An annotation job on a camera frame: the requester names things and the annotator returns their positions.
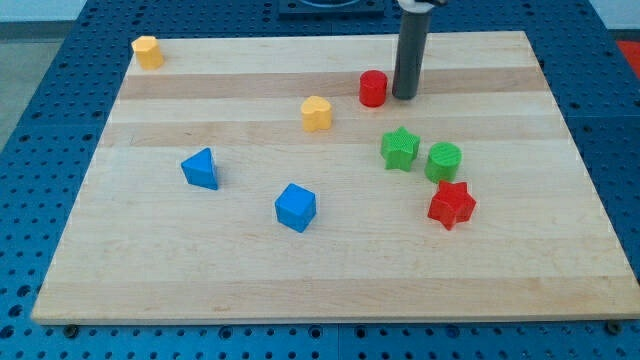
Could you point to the red cylinder block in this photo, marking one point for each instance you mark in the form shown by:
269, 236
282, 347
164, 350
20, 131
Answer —
372, 88

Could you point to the red star block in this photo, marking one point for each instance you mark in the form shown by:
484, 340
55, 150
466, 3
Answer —
451, 204

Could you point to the blue triangle block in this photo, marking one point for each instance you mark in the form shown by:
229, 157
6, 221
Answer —
200, 170

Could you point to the green cylinder block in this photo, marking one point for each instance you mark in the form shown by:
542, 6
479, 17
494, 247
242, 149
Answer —
443, 161

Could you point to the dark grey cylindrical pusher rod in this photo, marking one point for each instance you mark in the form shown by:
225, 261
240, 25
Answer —
414, 28

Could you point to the green star block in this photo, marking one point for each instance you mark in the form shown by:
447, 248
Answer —
399, 149

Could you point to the blue cube block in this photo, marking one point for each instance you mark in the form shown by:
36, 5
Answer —
296, 207

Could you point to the white rod mount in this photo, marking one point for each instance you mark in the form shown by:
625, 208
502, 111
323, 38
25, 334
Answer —
420, 5

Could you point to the dark blue base plate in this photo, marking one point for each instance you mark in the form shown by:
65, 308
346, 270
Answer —
331, 8

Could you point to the yellow heart block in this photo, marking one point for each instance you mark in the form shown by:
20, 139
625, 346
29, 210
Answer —
316, 113

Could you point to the light wooden board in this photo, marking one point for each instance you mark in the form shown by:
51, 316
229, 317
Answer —
142, 246

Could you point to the yellow hexagon block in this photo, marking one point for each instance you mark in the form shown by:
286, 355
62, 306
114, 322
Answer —
147, 52

